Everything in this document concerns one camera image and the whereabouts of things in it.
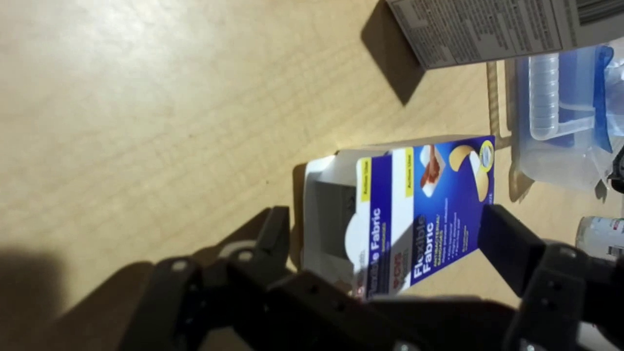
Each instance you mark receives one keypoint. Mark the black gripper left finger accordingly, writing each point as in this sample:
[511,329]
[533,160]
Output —
[273,292]

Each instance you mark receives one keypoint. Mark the blue bandage box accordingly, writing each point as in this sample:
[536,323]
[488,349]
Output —
[441,206]

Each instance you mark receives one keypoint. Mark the small grey cardboard box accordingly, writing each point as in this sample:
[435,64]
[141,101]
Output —
[494,29]

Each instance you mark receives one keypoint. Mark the clear plastic first aid case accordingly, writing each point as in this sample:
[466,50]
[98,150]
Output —
[558,162]

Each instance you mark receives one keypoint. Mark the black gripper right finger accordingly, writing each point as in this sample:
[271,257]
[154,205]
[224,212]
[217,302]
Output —
[552,284]

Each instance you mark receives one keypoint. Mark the white ceramic mug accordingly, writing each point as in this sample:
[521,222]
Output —
[601,236]

